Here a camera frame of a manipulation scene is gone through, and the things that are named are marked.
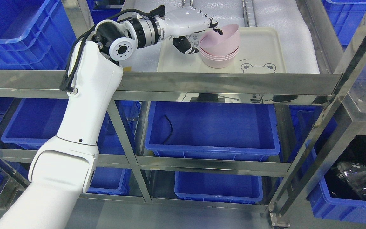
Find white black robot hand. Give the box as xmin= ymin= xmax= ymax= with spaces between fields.
xmin=156 ymin=6 xmax=223 ymax=55

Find pink plastic bowl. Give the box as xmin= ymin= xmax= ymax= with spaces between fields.
xmin=199 ymin=24 xmax=240 ymax=56

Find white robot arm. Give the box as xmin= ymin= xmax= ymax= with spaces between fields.
xmin=0 ymin=17 xmax=144 ymax=229

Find blue bin bottom middle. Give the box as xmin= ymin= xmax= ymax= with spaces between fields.
xmin=174 ymin=171 xmax=263 ymax=204

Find stainless steel shelf rack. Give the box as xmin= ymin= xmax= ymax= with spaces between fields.
xmin=0 ymin=0 xmax=366 ymax=229

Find stacked pink bowls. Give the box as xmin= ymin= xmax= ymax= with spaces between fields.
xmin=200 ymin=47 xmax=239 ymax=69

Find cream bear tray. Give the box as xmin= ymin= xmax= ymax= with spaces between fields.
xmin=157 ymin=27 xmax=286 ymax=73

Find blue bin under tray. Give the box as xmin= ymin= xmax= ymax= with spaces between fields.
xmin=144 ymin=101 xmax=281 ymax=162

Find blue bin upper left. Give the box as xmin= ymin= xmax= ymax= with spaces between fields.
xmin=0 ymin=0 xmax=76 ymax=70

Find blue bin middle left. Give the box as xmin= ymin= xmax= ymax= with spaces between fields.
xmin=2 ymin=98 xmax=121 ymax=155

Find black helmet with visor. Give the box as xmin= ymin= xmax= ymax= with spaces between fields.
xmin=324 ymin=136 xmax=366 ymax=201

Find blue bin lower right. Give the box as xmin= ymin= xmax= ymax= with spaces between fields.
xmin=301 ymin=137 xmax=366 ymax=227

